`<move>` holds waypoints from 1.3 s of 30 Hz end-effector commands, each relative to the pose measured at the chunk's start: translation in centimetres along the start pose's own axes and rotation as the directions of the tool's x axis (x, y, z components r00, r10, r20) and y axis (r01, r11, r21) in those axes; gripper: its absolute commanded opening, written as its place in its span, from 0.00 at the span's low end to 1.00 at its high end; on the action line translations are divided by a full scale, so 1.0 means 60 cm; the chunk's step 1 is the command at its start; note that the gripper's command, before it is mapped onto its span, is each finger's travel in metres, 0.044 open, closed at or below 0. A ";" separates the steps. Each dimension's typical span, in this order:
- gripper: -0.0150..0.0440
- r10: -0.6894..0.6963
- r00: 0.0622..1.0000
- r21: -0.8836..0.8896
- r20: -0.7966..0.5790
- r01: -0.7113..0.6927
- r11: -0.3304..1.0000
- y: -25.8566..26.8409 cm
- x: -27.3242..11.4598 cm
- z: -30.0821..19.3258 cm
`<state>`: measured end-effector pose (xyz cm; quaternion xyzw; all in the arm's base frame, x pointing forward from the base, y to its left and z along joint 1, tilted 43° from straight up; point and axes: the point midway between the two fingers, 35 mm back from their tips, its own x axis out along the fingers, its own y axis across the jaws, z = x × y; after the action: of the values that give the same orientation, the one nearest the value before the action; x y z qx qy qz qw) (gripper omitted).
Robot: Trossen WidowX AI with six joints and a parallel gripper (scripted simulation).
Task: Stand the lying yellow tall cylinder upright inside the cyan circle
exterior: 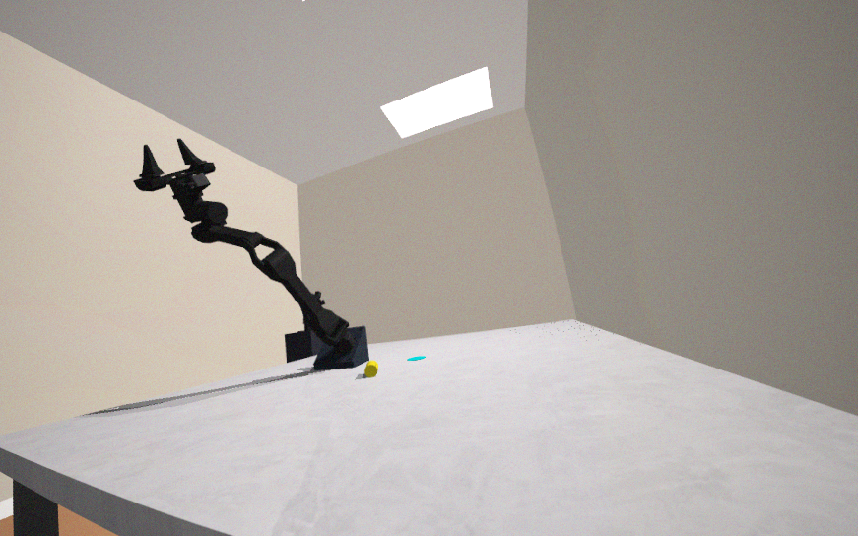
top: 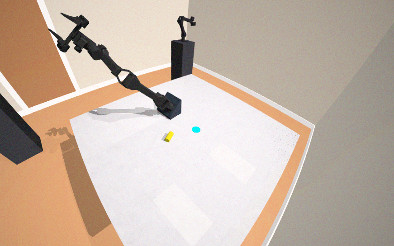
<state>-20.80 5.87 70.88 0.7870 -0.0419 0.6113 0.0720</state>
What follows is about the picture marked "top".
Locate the yellow cylinder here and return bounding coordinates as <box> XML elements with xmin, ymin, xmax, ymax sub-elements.
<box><xmin>165</xmin><ymin>131</ymin><xmax>174</xmax><ymax>142</ymax></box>

